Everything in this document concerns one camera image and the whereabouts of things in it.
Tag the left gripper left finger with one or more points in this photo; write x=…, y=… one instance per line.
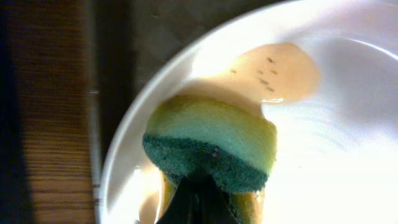
x=181, y=209

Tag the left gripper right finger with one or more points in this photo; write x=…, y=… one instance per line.
x=211, y=207

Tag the green yellow sponge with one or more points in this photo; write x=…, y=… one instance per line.
x=196, y=136

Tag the white plate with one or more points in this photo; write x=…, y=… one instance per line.
x=337, y=160

